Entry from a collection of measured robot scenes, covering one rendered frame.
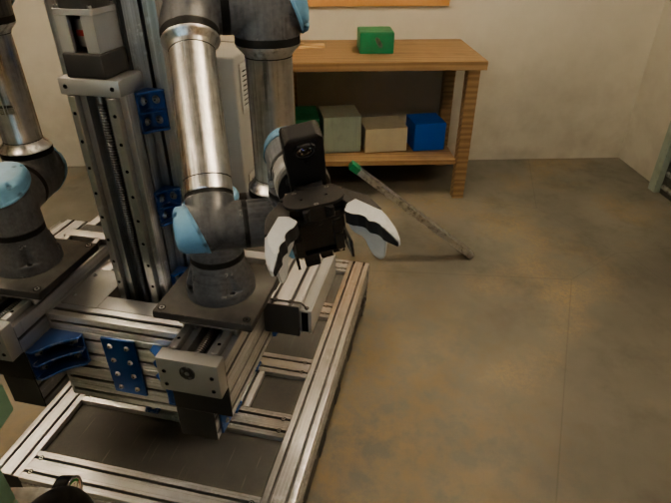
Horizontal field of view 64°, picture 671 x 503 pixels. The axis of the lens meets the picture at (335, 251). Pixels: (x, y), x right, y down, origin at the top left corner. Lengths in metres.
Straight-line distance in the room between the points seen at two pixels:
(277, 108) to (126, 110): 0.34
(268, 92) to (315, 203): 0.43
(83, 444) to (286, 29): 1.33
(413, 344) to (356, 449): 0.58
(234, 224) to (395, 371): 1.47
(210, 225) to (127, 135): 0.46
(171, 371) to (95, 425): 0.73
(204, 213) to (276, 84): 0.30
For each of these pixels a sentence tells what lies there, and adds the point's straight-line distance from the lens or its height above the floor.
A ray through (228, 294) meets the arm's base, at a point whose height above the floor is 0.84.
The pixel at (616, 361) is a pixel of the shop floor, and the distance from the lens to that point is 2.48.
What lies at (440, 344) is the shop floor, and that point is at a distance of 2.32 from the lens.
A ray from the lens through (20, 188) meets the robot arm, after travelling 1.35.
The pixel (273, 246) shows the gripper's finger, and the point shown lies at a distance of 0.55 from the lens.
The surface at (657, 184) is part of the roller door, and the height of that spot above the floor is 0.06.
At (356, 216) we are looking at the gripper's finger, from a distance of 0.58.
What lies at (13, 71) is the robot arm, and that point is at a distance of 1.42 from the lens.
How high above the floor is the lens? 1.52
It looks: 32 degrees down
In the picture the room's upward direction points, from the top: straight up
